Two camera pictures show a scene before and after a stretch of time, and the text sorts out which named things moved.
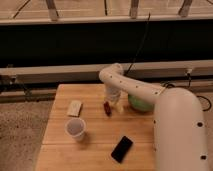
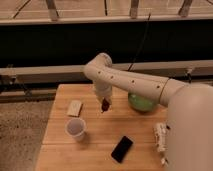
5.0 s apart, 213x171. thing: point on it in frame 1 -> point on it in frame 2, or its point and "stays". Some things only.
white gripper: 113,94 -> 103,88
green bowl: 140,106 stays
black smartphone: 122,149 stays
